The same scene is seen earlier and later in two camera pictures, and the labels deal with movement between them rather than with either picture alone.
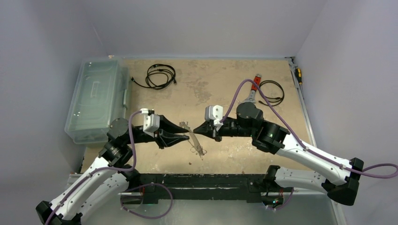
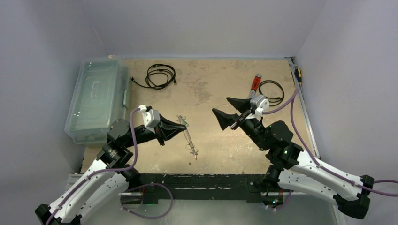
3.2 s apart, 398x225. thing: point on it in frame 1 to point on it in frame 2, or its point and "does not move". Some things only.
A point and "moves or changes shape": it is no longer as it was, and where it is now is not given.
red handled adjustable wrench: x=251 y=98 does not move
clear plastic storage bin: x=102 y=95 does not move
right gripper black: x=214 y=130 to x=241 y=118
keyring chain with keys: x=197 y=147 moves or changes shape
